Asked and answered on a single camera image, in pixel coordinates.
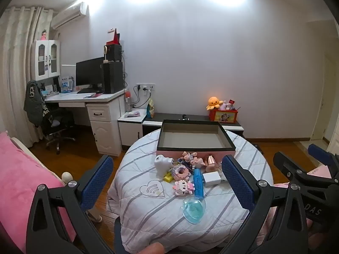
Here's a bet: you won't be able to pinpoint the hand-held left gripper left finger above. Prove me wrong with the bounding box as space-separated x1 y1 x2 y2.
26 154 115 254

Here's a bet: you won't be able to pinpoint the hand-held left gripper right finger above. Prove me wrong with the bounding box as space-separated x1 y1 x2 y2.
221 155 309 254

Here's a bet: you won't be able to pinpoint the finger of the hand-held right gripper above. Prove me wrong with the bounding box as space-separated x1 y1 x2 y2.
308 143 339 179
273 152 339 189

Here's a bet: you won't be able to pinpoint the white charger cube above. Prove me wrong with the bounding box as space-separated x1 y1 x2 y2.
203 172 221 187

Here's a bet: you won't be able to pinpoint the rose gold metal cup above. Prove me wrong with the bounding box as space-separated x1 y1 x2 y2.
205 154 221 172

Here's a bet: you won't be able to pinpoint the blue highlighter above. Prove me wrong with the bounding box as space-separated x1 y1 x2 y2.
193 169 205 199

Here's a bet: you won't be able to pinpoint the clear blue heart-shaped case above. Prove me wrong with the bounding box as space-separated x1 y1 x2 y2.
182 198 206 225

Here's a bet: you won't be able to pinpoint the pink cat building block toy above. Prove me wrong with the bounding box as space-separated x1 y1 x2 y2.
173 180 195 194

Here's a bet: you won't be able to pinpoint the donut building block toy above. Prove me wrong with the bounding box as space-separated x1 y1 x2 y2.
169 165 192 182

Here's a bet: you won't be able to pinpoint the pink box with black rim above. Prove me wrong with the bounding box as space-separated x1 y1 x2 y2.
156 119 237 166

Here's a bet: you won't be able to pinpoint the white plug adapter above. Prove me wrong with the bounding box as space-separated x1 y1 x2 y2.
155 155 174 177

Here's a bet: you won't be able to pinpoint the pink floral cloth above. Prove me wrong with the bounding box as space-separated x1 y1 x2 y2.
254 167 333 244

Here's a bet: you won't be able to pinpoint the white slipper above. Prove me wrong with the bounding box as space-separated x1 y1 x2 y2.
87 208 103 223

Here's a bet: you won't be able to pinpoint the white desk with drawers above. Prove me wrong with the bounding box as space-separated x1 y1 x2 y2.
44 88 126 157

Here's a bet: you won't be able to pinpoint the white door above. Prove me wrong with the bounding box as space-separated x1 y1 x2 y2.
312 53 339 151

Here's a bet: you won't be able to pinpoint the pig plush in blue dress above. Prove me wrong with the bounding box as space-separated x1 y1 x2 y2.
181 151 199 165

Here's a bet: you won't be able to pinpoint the red toy box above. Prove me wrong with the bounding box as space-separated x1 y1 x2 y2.
209 108 239 124

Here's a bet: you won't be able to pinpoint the black office chair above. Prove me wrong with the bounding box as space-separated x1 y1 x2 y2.
40 108 77 154

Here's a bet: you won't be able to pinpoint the pink blanket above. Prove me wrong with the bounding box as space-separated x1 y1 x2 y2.
0 131 77 244

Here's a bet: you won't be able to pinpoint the orange octopus plush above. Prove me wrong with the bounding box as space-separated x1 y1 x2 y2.
207 97 225 111

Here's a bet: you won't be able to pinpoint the snack bag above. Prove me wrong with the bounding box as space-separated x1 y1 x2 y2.
146 99 155 119

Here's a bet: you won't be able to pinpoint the black low bench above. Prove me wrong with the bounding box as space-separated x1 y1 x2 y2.
143 113 245 138

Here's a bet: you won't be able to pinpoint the grey jacket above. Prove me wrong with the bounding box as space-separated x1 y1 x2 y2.
24 80 49 126

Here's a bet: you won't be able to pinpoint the black computer tower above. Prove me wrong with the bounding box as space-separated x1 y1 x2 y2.
103 61 125 94

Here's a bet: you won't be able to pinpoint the black computer monitor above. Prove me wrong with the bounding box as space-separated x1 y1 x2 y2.
76 57 106 94

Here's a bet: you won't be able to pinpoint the black speaker box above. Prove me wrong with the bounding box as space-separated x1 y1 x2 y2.
107 44 123 62

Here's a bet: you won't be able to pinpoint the white glass-door cabinet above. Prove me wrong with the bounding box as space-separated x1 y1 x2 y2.
30 40 61 81

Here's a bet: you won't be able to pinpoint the red triangular box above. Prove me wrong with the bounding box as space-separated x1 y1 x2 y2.
106 28 120 45

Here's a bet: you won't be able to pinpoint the cream curtain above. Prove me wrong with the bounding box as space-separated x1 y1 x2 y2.
0 5 57 149

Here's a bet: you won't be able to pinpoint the white air conditioner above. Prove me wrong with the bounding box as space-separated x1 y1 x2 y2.
50 2 88 29

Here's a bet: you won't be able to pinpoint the black power cables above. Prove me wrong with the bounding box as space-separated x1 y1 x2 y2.
132 85 151 109

